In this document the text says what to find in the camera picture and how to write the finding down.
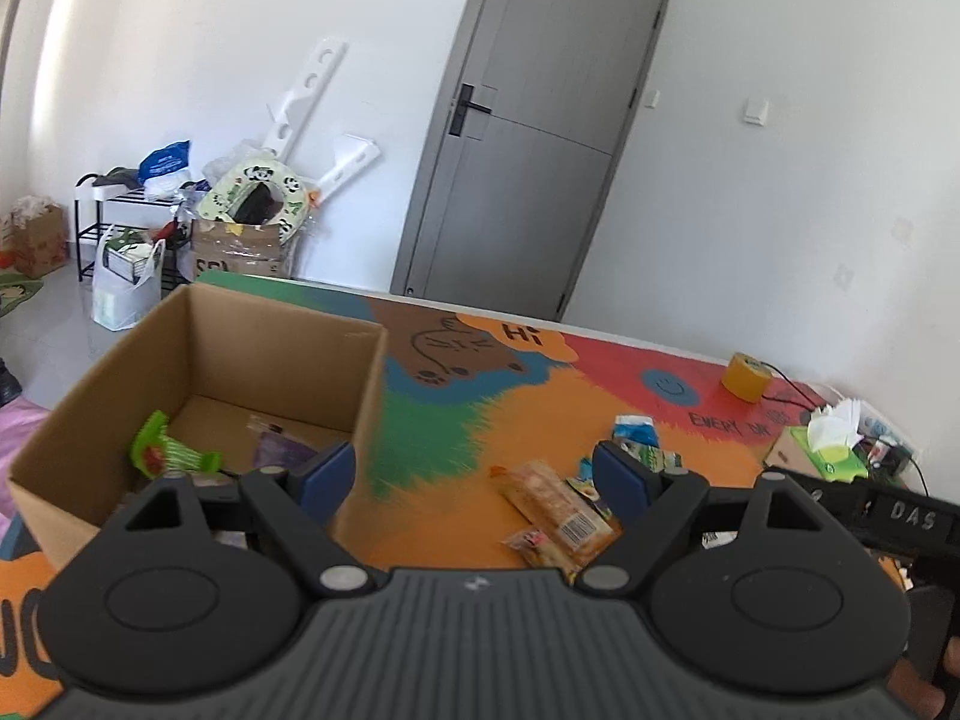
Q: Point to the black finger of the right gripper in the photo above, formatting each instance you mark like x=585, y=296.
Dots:
x=913, y=537

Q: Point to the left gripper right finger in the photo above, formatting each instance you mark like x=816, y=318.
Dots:
x=656, y=512

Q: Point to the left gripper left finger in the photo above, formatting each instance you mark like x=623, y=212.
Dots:
x=293, y=512

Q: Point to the green milk bun packet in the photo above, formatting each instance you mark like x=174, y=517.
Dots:
x=655, y=459

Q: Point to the purple round cake packet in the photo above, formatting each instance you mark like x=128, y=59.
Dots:
x=276, y=447

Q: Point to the green snack packet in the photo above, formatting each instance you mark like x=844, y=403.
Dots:
x=154, y=452

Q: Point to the person's right hand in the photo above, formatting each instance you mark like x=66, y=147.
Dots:
x=920, y=696

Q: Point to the green blue candy packet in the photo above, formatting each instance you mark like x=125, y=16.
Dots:
x=583, y=485

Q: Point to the blue silver snack packet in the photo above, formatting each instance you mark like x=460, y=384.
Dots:
x=635, y=428

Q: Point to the orange biscuit packet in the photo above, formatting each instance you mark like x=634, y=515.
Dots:
x=563, y=530

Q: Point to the green tissue box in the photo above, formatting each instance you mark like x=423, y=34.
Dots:
x=824, y=447

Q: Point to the yellow tape roll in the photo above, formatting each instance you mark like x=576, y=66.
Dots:
x=746, y=378

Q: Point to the floor cardboard box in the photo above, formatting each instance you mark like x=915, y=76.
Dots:
x=246, y=249

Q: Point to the white shopping bag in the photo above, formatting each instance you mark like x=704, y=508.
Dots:
x=128, y=267

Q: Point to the white slotted board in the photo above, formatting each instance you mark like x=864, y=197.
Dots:
x=352, y=156

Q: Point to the black shoe rack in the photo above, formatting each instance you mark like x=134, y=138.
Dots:
x=109, y=207

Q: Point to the blue plastic bag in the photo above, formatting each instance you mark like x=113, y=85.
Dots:
x=165, y=170

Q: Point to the small brown cardboard box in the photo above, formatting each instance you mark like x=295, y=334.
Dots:
x=38, y=236

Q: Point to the white plastic board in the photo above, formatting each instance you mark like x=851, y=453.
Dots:
x=292, y=113

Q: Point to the grey door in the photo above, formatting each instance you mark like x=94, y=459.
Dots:
x=505, y=223

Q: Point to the black door handle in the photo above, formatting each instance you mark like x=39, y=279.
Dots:
x=469, y=118

